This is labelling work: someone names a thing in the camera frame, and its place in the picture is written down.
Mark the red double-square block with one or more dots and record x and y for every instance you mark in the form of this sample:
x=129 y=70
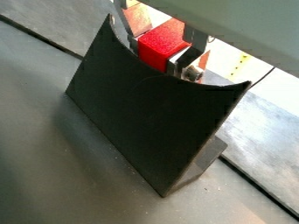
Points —
x=157 y=41

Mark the black curved stand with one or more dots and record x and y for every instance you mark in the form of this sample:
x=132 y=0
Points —
x=155 y=116

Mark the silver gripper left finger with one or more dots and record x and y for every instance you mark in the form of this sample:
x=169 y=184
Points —
x=121 y=10

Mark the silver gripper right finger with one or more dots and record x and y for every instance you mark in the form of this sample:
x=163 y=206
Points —
x=179 y=64

